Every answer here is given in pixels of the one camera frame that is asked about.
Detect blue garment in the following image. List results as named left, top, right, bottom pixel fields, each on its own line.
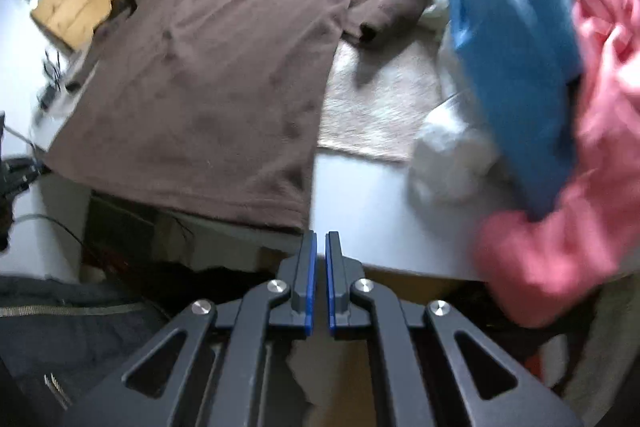
left=442, top=0, right=583, bottom=220

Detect brown shirt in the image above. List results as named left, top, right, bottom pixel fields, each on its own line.
left=42, top=0, right=451, bottom=233

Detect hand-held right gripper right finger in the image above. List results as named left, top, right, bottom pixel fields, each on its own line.
left=325, top=231, right=583, bottom=427

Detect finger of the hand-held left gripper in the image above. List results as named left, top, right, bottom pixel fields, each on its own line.
left=2, top=158, right=49, bottom=195

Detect pink garment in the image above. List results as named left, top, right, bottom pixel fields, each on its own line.
left=475, top=0, right=640, bottom=328

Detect white garment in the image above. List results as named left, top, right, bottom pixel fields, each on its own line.
left=407, top=0, right=561, bottom=208

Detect plaid rug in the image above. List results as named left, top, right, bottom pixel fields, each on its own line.
left=315, top=0, right=451, bottom=162

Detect dark zippered fabric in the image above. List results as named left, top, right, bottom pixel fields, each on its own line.
left=0, top=274, right=171, bottom=427

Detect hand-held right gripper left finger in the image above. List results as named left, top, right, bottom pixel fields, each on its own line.
left=62, top=230, right=318, bottom=427

